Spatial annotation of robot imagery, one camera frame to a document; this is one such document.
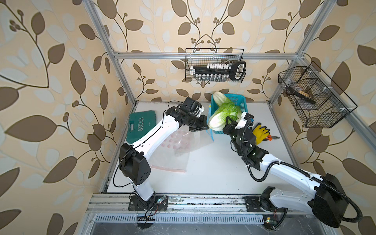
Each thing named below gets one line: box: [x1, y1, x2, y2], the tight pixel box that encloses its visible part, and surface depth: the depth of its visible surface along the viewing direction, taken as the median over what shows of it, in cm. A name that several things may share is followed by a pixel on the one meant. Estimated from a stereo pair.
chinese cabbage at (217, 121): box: [208, 101, 243, 132], surface depth 77 cm
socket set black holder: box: [189, 60, 247, 81], surface depth 86 cm
